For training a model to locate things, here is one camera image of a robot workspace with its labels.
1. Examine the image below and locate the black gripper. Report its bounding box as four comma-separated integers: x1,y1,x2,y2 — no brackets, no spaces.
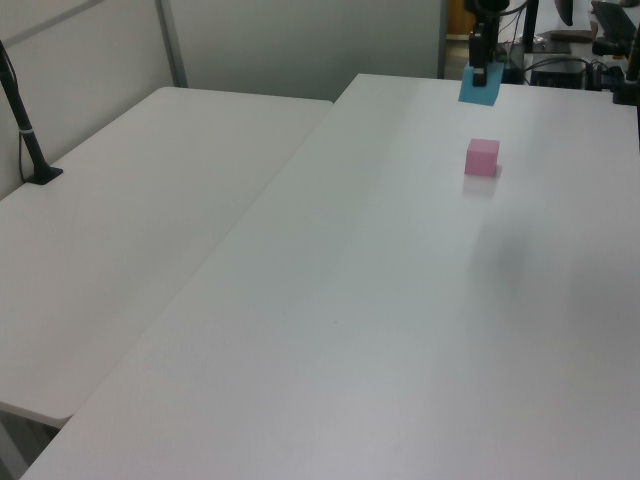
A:
463,0,512,89

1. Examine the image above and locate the blue cube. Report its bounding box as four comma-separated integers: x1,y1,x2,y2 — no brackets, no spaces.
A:
458,61,506,108

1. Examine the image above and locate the pink cube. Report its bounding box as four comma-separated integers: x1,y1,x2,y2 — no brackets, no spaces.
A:
463,138,502,178

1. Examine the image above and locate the black monitor stand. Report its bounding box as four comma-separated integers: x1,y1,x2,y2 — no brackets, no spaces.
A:
520,0,541,84

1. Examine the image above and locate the black computer box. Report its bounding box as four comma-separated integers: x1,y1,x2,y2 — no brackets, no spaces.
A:
528,58,588,90

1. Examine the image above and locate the black table clamp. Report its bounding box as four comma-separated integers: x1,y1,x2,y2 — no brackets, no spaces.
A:
610,29,640,107

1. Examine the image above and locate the white side table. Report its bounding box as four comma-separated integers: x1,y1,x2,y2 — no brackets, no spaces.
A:
0,85,335,429

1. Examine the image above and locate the grey partition post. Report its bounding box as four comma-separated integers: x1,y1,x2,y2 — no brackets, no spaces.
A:
436,0,450,80

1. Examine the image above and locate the black camera stand pole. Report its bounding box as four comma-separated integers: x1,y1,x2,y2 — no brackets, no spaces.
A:
0,39,65,188

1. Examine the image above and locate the thin black stand cable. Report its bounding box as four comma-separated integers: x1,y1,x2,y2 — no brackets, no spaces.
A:
14,74,32,182

